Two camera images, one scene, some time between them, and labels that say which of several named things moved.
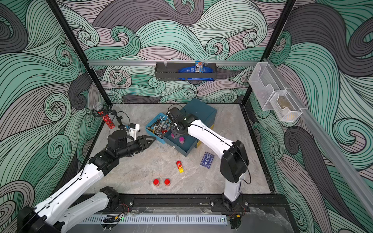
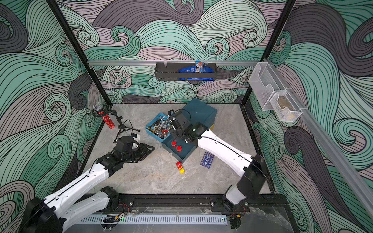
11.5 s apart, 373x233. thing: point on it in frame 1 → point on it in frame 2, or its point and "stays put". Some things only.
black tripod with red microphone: [98, 110] stays put
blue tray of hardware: [159, 127] stays put
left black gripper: [142, 143] → [143, 154]
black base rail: [201, 204] stays put
